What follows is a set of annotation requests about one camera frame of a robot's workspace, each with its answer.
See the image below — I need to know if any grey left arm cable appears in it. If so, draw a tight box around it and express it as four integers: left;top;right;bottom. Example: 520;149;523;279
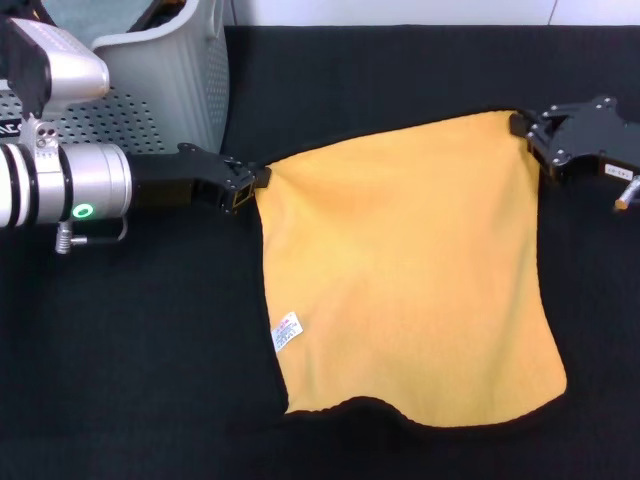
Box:
53;214;129;257

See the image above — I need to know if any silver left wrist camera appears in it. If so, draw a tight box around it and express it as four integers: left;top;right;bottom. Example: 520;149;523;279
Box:
0;17;112;137

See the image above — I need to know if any yellow towel with black border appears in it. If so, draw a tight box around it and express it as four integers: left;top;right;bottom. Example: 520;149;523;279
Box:
252;104;571;431

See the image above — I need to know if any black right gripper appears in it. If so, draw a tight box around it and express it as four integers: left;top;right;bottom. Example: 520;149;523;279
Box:
508;94;640;189

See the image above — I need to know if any grey perforated storage box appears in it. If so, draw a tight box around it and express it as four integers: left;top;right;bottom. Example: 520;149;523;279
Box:
0;0;232;157

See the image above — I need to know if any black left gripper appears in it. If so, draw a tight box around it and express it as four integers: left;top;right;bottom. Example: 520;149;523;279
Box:
127;142;273;216

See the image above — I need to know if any grey-green towel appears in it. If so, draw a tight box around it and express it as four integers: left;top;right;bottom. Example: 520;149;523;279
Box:
42;0;154;37

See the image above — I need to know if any black cloth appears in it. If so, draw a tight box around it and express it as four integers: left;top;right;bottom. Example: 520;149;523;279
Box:
0;0;49;24

